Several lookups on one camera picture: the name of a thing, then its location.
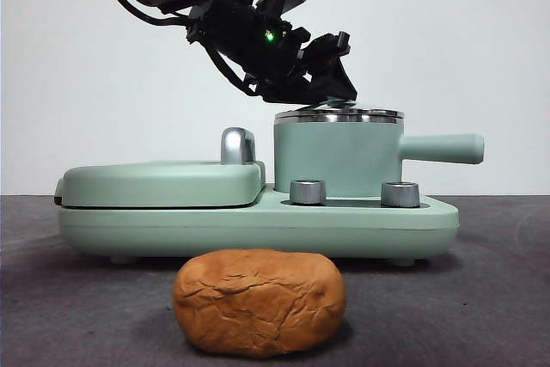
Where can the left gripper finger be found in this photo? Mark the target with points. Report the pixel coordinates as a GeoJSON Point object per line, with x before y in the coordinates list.
{"type": "Point", "coordinates": [333, 87]}
{"type": "Point", "coordinates": [288, 93]}

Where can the glass pot lid green knob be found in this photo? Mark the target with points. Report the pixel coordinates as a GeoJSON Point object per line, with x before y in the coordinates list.
{"type": "Point", "coordinates": [344, 115]}

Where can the brown potato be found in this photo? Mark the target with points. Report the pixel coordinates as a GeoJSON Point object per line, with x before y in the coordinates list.
{"type": "Point", "coordinates": [258, 302]}

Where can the mint green saucepan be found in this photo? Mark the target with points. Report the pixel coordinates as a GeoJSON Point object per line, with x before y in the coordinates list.
{"type": "Point", "coordinates": [335, 156]}

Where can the silver control knob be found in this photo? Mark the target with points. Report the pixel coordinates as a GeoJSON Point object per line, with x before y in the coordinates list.
{"type": "Point", "coordinates": [399, 195]}
{"type": "Point", "coordinates": [307, 192]}

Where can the mint green breakfast machine base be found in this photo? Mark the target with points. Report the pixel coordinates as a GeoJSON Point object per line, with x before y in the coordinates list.
{"type": "Point", "coordinates": [258, 229]}

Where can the mint green griddle cover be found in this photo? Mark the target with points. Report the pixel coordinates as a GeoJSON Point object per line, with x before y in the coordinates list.
{"type": "Point", "coordinates": [159, 184]}

